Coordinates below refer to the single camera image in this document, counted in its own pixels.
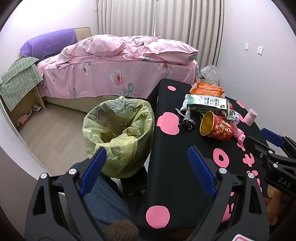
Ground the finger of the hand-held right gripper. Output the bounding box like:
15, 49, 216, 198
261, 128, 296, 160
246, 136, 278, 163

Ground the beige headboard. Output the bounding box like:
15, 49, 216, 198
74, 27, 92, 42

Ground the person's right hand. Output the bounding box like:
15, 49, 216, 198
266, 185, 289, 226

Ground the pink pig toy chain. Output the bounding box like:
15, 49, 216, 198
232, 125, 247, 143

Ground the red paper noodle cup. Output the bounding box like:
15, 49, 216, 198
199, 111, 233, 141

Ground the trash bin with yellow bag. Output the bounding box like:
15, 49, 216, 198
83, 96, 155, 179

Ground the pink shoe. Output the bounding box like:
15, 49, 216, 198
17, 110, 33, 126

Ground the green and white snack packet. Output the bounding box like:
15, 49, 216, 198
180, 94, 238, 123

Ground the purple pillow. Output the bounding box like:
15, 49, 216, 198
20, 28, 78, 59

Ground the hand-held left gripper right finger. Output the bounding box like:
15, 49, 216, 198
187, 146, 270, 241

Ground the black wrapper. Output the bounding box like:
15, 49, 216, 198
176, 108, 196, 131

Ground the brown fuzzy cloth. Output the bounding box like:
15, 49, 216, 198
103, 220, 139, 241

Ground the pink cup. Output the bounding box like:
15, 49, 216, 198
243, 108, 258, 126

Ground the bed with pink floral sheet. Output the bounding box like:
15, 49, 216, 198
36, 35, 200, 114

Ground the green checked cloth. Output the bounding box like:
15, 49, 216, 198
0, 57, 44, 112

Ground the beige pleated curtain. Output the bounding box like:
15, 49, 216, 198
95, 0, 225, 77

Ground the white plastic bag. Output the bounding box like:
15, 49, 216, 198
199, 65, 220, 87

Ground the cardboard nightstand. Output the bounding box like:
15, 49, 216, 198
0, 85, 46, 127

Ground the pink floral duvet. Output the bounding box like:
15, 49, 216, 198
61, 35, 199, 65

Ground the orange snack packet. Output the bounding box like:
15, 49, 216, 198
190, 82, 225, 99

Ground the person's leg in jeans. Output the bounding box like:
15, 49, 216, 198
83, 175, 133, 232

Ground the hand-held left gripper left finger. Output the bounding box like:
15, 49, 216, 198
24, 146, 130, 241

